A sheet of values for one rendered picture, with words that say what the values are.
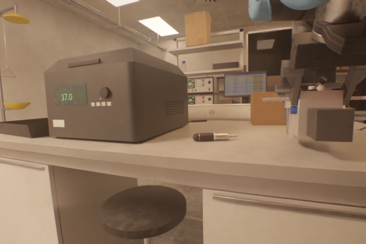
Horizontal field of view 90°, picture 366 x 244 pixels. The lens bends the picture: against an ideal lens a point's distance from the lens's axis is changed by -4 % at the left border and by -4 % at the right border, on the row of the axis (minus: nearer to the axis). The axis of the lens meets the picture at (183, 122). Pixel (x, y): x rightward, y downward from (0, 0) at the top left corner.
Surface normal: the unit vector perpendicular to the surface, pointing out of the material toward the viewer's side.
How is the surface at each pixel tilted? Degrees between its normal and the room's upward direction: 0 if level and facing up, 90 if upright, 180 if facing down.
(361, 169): 0
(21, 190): 90
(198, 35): 90
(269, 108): 90
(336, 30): 40
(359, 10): 129
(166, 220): 27
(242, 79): 86
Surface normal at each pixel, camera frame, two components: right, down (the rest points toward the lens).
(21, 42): 0.93, 0.01
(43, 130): 0.86, 0.29
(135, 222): -0.03, -0.99
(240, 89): -0.36, 0.04
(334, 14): -0.66, 0.63
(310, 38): -0.25, -0.69
